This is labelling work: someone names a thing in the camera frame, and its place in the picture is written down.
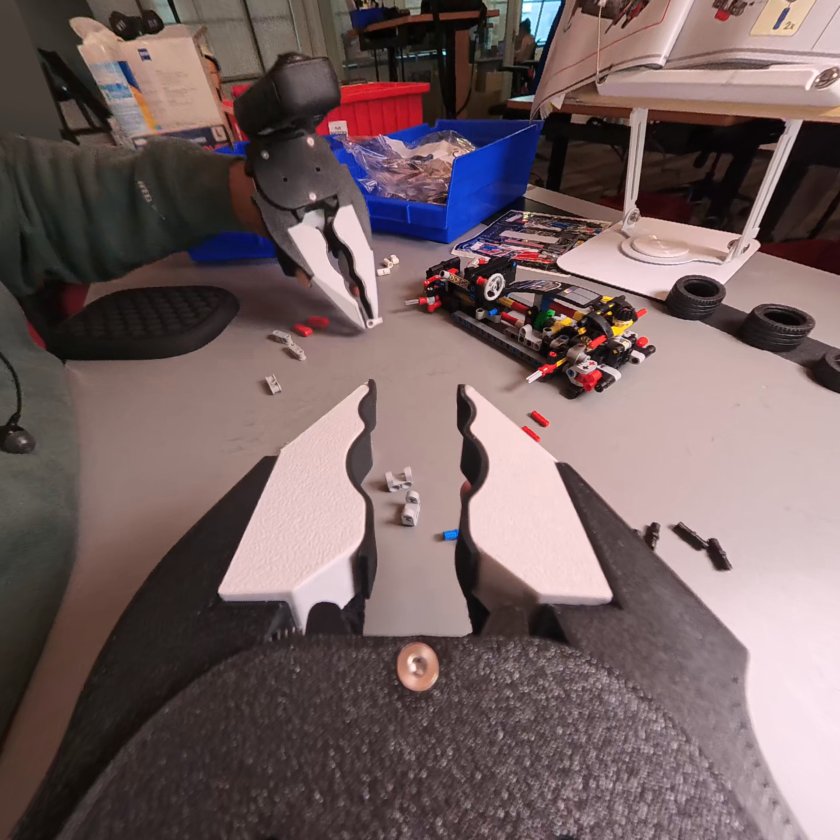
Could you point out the holographic sticker sheet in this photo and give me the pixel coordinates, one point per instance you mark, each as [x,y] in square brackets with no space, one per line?
[525,236]

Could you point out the person's green sweatshirt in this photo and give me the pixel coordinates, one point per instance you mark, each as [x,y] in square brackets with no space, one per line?
[33,525]

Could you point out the cardboard box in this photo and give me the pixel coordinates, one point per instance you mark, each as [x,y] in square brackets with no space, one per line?
[170,79]

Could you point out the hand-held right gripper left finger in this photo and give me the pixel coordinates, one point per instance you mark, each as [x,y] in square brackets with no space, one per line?
[302,525]

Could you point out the toy brick car chassis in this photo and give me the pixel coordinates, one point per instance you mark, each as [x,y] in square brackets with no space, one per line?
[558,321]

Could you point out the black mesh cushion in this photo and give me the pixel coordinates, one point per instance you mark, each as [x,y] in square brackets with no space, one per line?
[144,321]

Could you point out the wooden background desk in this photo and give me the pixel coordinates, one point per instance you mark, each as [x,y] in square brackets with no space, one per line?
[453,18]
[571,108]

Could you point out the person's left hand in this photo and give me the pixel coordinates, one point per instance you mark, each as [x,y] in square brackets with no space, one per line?
[244,197]

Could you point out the person's left forearm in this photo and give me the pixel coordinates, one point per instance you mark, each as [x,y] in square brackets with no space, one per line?
[118,203]

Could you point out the clear bags of parts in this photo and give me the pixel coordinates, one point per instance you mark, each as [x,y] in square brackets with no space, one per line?
[407,164]

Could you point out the red plastic bin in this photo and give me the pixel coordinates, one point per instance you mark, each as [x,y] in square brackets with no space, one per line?
[380,108]

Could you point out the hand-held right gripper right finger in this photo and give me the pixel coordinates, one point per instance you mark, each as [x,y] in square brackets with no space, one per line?
[531,525]

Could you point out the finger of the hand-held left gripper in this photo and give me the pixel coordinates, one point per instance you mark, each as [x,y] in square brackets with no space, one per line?
[359,249]
[315,256]

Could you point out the instruction booklet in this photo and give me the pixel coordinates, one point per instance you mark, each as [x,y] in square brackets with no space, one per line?
[656,33]

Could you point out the white book stand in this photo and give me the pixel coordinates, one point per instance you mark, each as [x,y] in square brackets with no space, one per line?
[656,262]

